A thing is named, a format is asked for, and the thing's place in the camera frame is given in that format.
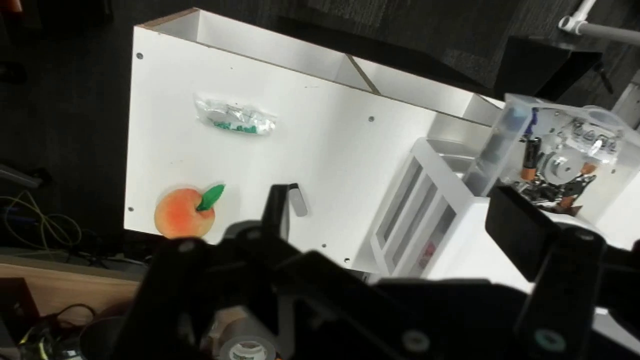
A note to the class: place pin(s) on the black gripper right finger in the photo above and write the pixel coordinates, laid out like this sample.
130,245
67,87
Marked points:
561,266

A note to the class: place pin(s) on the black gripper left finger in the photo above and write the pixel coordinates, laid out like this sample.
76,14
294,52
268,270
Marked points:
272,207

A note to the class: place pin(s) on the clear plastic drawer with parts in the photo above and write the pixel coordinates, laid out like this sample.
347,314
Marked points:
600,180

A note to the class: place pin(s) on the clear plastic bag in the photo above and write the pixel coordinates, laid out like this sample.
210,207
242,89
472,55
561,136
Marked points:
232,116

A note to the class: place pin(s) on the white open shelf table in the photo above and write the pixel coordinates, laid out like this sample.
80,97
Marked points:
320,180

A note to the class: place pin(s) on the plush peach with leaf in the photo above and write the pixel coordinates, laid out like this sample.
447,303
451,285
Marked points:
180,214

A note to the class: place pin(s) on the pile of small parts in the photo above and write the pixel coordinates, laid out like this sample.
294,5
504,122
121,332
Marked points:
561,166

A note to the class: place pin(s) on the black angular box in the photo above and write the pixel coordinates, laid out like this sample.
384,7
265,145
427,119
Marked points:
547,66

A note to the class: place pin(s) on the brown wooden desk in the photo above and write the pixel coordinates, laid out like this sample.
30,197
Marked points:
60,283

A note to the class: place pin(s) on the white pole stand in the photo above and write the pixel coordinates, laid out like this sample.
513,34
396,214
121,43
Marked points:
600,29

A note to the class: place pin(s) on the white drawer unit frame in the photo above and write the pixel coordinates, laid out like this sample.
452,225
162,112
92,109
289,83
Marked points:
427,220

